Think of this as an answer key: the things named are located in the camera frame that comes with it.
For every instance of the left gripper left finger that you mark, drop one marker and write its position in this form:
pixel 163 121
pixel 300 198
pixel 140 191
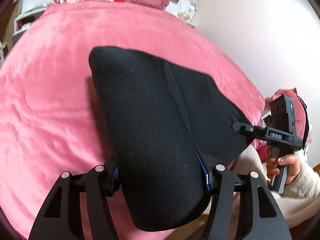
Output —
pixel 76 207

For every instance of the black pants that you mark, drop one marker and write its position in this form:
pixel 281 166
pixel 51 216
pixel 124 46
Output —
pixel 158 117

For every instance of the cream sweater right forearm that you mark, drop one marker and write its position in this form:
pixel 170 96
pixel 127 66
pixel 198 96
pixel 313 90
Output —
pixel 300 199

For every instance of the person's right hand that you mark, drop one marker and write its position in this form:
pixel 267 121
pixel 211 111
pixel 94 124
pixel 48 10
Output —
pixel 291 161

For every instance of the pink velvet bed blanket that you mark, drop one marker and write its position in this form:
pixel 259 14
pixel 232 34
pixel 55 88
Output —
pixel 50 119

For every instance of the glass bedside lamp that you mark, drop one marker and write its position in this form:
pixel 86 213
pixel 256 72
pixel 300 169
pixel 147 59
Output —
pixel 186 11

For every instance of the white bedside table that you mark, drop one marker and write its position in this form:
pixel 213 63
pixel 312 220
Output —
pixel 24 21

